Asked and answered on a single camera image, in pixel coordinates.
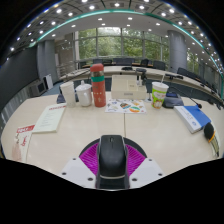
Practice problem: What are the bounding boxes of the white lidded mug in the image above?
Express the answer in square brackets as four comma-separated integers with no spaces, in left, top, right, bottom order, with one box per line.
[75,80,93,108]

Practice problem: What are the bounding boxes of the ceiling lights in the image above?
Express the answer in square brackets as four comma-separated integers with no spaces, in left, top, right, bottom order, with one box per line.
[9,0,218,54]

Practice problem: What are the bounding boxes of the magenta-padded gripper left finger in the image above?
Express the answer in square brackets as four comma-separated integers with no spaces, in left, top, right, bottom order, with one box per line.
[59,142,101,188]

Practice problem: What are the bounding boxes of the black computer mouse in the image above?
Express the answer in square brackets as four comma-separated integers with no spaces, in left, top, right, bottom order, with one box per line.
[95,134,130,190]

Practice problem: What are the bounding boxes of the colourful sticker sheet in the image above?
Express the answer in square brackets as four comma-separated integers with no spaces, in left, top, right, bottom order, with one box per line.
[104,98,147,115]

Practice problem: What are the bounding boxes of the white paper cup stack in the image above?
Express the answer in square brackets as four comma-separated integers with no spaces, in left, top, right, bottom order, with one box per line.
[59,81,77,108]

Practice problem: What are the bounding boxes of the dark office chairs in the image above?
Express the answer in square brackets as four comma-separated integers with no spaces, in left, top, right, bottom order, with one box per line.
[78,57,224,101]

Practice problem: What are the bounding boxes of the red and white magazine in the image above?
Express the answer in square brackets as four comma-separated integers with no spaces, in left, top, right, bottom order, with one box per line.
[11,124,36,163]

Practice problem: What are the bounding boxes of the blue and white book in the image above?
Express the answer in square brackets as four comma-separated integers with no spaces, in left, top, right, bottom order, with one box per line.
[173,105,212,134]

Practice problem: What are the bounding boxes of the white leaflet red header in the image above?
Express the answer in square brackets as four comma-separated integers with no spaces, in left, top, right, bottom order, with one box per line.
[32,103,68,134]

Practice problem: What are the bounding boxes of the red thermos bottle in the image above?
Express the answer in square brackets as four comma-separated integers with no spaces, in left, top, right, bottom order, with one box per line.
[90,63,107,108]

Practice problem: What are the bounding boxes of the white cardboard box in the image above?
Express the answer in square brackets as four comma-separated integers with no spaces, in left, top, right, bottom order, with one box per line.
[110,74,148,101]

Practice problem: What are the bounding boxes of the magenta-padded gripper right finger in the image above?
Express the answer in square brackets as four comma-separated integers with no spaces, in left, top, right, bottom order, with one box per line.
[124,142,165,189]

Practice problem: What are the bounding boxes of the white paper cup green print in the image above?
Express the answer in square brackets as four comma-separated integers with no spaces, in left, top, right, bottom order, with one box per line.
[151,73,170,110]

